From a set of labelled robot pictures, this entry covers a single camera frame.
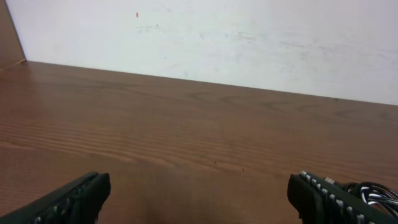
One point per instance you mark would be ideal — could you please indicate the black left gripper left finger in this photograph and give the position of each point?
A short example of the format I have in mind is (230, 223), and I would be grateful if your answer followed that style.
(78, 202)

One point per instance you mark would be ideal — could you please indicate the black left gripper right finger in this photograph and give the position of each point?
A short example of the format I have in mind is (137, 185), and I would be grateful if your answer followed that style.
(324, 200)

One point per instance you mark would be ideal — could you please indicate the cardboard panel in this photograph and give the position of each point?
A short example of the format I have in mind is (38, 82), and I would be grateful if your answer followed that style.
(11, 49)

